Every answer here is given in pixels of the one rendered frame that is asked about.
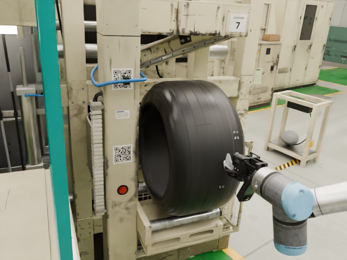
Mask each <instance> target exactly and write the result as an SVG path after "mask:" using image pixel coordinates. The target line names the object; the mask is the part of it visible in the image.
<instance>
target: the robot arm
mask: <svg viewBox="0 0 347 260"><path fill-rule="evenodd" d="M253 154H254V155H256V157H253ZM224 169H225V172H226V174H227V175H228V176H230V177H232V178H234V179H235V180H237V181H240V182H243V181H244V183H243V185H242V187H241V188H240V190H239V192H238V194H237V195H236V197H237V199H238V201H239V202H246V201H248V200H250V199H251V198H252V196H253V194H254V193H256V194H258V195H259V196H261V197H262V198H264V199H265V200H266V201H268V202H269V203H270V204H271V205H272V213H273V235H274V239H273V242H274V246H275V248H276V250H277V251H278V252H280V253H282V254H284V255H288V256H299V255H302V254H304V253H305V252H306V250H307V246H308V242H307V219H309V218H315V217H318V216H322V215H329V214H335V213H341V212H347V181H344V182H340V183H334V184H330V185H325V186H320V187H315V188H307V187H306V186H305V185H303V184H302V183H299V182H296V181H295V180H293V179H291V178H289V177H287V176H285V175H283V174H281V173H280V172H278V171H276V170H274V169H272V168H270V167H268V163H266V162H264V161H262V160H261V159H260V156H259V155H257V154H255V153H253V152H250V154H249V155H241V154H239V153H238V152H236V153H235V154H233V159H232V161H231V157H230V154H229V153H228V154H227V156H226V160H224Z"/></svg>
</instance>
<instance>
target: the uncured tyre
mask: <svg viewBox="0 0 347 260"><path fill-rule="evenodd" d="M199 124H210V125H200V126H194V125H199ZM237 129H238V130H239V136H240V140H235V141H234V138H233V132H232V130H237ZM138 152H139V160H140V166H141V171H142V174H143V178H144V181H145V184H146V187H147V190H148V193H149V195H150V197H151V199H152V201H153V202H154V203H155V205H156V206H157V207H159V208H160V209H161V210H163V211H164V212H166V213H167V214H169V215H172V216H184V215H189V214H194V213H198V212H203V211H207V210H212V209H217V208H219V207H221V206H223V205H225V204H226V203H228V202H229V201H230V200H231V199H232V197H233V196H234V194H235V192H236V190H237V188H238V186H239V184H240V181H237V180H235V179H234V178H232V177H230V176H228V175H227V174H226V172H225V169H224V160H226V156H227V154H228V153H229V154H230V157H231V161H232V159H233V154H235V153H236V152H238V153H239V154H241V155H245V140H244V134H243V129H242V125H241V121H240V118H239V115H238V113H237V111H236V109H235V107H234V105H233V103H232V102H231V100H230V99H229V98H228V97H227V96H226V95H225V93H224V92H223V91H222V89H221V88H220V87H218V86H217V85H216V84H214V83H211V82H208V81H205V80H173V81H163V82H160V83H157V84H155V85H153V86H152V87H151V89H150V90H149V91H148V92H147V93H146V94H145V95H144V97H143V99H142V101H141V104H140V108H139V138H138ZM221 184H225V189H220V190H218V185H221Z"/></svg>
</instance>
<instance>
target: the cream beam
mask: <svg viewBox="0 0 347 260"><path fill-rule="evenodd" d="M231 13H235V14H247V21H246V28H245V32H233V31H229V26H230V17H231ZM250 13H251V5H244V4H229V3H214V2H199V1H184V0H141V25H140V34H143V35H187V36H230V37H247V36H248V29H249V21H250Z"/></svg>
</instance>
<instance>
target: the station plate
mask: <svg viewBox="0 0 347 260"><path fill-rule="evenodd" d="M246 21H247V14H235V13H231V17H230V26H229V31H233V32H245V28H246Z"/></svg>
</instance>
